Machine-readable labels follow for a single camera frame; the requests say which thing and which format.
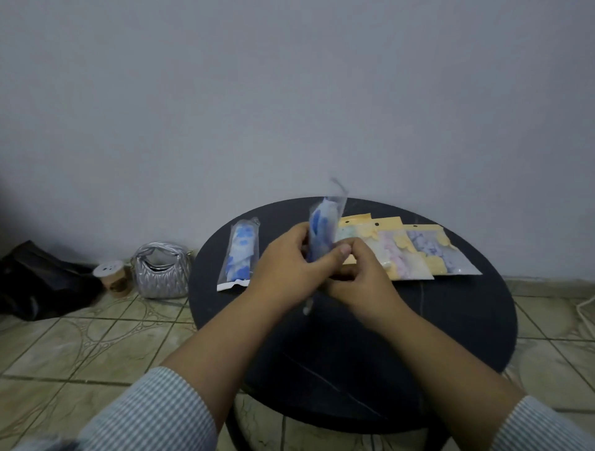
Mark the blue flower shower cap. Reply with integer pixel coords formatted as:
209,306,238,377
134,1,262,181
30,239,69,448
226,222,257,282
309,199,338,263

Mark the person's right hand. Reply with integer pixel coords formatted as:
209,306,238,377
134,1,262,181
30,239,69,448
320,237,415,328

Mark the person's right forearm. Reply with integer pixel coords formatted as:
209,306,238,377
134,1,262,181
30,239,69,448
386,311,595,451

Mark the person's left hand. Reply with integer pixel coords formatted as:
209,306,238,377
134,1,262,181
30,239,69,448
246,222,352,310

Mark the ribbon spool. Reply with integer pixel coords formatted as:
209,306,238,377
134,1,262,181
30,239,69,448
92,260,131,297

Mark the pink print shower cap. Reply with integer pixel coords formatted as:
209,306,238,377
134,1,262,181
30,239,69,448
376,232,419,275

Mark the yellow-edged packet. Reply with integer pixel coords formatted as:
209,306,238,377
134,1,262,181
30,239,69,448
371,216,436,282

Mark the white cable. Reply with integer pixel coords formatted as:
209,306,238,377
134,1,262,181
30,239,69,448
576,295,595,326

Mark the black round side table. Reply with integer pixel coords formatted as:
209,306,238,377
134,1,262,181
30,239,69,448
188,197,518,451

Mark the person's left forearm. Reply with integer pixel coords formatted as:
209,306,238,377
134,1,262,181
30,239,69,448
14,292,289,451

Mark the cream packet with barcode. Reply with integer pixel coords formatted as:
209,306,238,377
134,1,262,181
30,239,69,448
335,212,380,266

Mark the stack of yellow small pouches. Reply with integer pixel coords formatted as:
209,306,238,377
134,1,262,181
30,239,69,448
403,224,483,276

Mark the black bag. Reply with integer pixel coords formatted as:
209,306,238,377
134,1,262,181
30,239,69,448
0,240,103,322

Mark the silver quilted handbag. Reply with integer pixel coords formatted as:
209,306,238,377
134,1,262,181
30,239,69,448
130,241,194,300

